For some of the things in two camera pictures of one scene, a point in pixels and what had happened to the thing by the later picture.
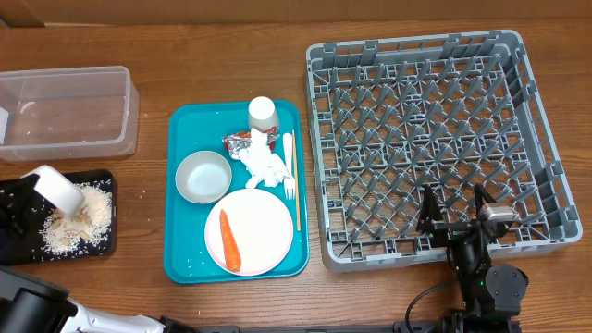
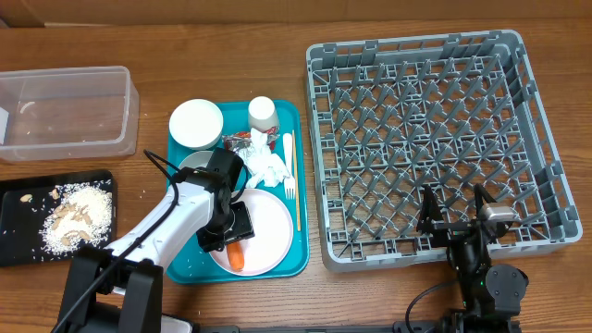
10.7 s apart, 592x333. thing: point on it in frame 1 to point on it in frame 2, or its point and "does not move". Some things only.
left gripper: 14,204 to 242,227
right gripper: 429,220 does not move
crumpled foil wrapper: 240,141 does not move
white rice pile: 63,232 does not move
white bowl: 57,190 to 196,123
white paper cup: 262,114 does not move
